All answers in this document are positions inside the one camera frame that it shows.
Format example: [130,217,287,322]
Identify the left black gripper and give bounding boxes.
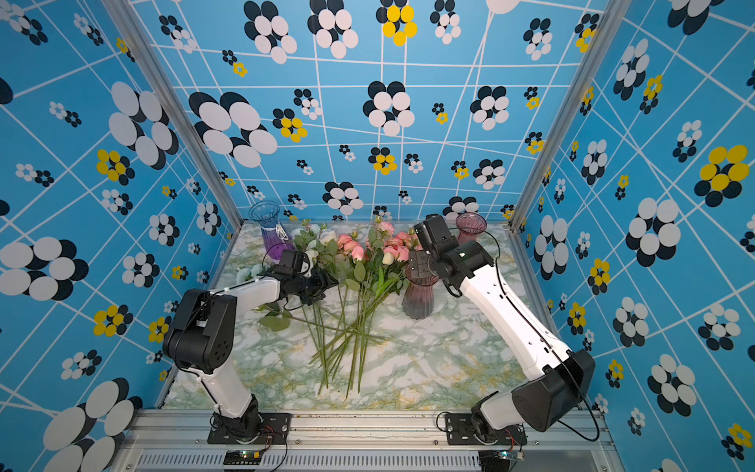
[293,267,340,304]

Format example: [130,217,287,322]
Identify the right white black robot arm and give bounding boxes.
[410,214,596,444]

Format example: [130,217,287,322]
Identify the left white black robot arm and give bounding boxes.
[162,249,338,443]

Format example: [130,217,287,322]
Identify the rear pink grey glass vase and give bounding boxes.
[455,212,488,245]

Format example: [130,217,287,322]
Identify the pink grey glass vase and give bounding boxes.
[402,262,438,320]
[455,212,488,245]

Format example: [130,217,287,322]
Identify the blue purple glass vase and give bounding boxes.
[249,201,295,262]

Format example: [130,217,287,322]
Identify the front pink grey glass vase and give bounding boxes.
[402,262,438,320]

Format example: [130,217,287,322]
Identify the pile of artificial flowers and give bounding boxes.
[234,218,420,406]

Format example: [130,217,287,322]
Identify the left controller circuit board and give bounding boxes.
[223,450,263,467]

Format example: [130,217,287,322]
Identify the controller circuit board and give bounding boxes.
[479,450,523,472]
[223,450,263,467]

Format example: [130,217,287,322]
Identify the right controller circuit board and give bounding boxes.
[479,450,523,472]

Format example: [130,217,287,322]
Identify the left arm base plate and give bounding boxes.
[208,412,293,446]

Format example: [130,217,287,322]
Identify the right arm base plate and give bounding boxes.
[436,412,528,448]

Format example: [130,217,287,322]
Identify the aluminium front rail frame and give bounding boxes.
[112,410,626,471]

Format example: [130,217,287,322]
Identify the right corner aluminium post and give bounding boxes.
[510,0,632,231]

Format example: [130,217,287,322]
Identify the corner aluminium post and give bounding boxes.
[510,0,632,231]
[103,1,243,231]

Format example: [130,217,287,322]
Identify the left corner aluminium post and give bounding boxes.
[103,1,243,231]

